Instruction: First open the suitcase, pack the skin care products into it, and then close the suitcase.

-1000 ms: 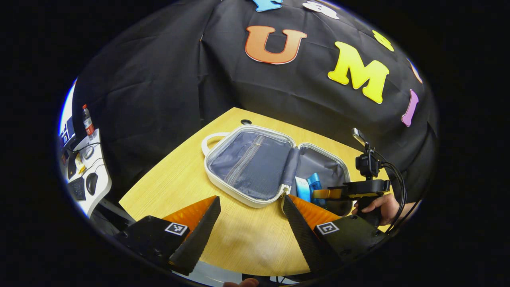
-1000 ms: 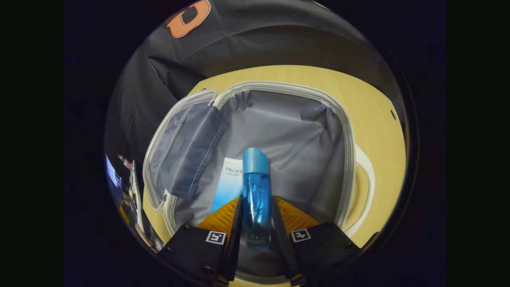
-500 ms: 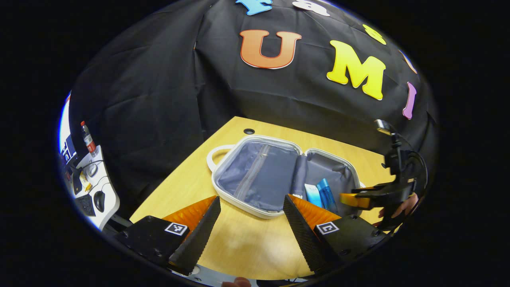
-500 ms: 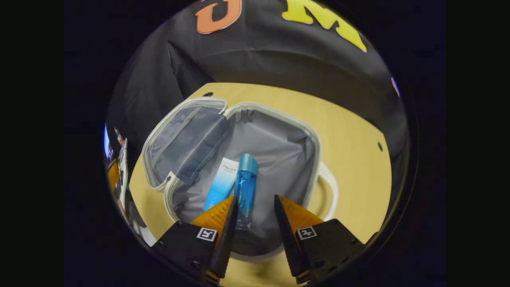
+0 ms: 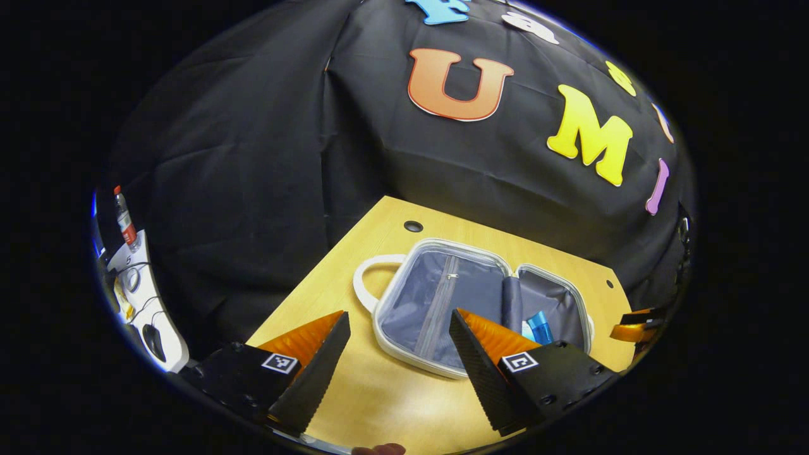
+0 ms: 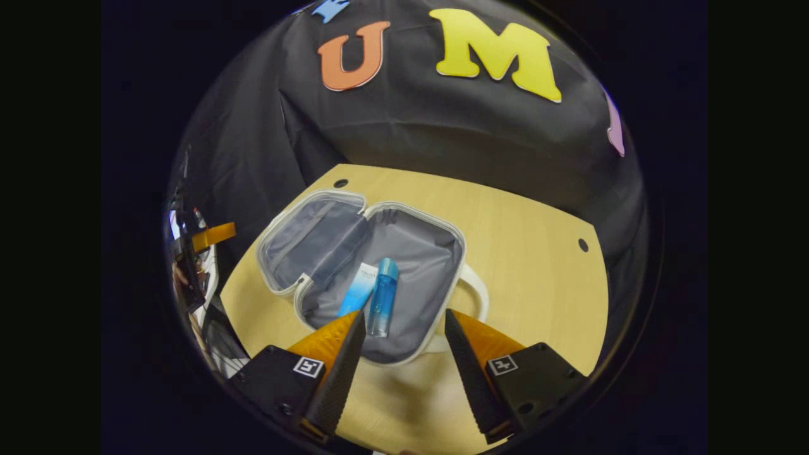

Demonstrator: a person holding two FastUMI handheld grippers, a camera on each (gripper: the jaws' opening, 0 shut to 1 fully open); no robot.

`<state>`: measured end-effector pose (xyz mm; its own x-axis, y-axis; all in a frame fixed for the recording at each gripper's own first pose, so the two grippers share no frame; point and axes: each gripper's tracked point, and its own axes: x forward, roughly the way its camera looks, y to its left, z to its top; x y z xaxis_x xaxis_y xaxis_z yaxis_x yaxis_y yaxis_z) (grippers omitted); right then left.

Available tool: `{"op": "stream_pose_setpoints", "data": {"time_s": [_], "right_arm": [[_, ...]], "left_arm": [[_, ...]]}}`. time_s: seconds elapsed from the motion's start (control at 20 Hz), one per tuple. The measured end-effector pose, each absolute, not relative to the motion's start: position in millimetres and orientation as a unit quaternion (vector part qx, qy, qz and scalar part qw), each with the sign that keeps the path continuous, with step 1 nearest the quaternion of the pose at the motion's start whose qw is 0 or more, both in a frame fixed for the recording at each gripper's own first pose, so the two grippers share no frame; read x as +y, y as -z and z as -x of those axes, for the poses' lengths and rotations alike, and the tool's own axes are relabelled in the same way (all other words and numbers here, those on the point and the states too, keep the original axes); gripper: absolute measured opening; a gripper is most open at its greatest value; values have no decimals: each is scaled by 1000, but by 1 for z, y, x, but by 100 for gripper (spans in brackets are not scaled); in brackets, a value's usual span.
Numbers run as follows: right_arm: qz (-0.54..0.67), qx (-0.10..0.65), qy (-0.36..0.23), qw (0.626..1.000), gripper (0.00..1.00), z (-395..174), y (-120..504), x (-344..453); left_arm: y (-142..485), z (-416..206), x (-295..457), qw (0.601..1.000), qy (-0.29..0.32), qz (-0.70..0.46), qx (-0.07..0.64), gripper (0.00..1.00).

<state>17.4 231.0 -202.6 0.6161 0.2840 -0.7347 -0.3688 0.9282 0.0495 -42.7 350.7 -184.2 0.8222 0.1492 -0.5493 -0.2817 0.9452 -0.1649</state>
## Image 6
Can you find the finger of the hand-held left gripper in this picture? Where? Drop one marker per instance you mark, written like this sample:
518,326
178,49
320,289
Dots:
215,237

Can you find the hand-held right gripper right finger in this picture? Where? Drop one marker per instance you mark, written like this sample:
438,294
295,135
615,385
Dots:
474,379

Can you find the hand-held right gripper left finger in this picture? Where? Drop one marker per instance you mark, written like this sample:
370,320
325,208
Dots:
338,379

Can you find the blue white skin care tube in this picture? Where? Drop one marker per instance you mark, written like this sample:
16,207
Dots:
358,291

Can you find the blue skin care bottle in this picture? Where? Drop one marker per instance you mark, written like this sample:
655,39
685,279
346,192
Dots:
383,297

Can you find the black backdrop cloth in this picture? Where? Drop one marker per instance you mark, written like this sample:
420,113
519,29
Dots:
442,139

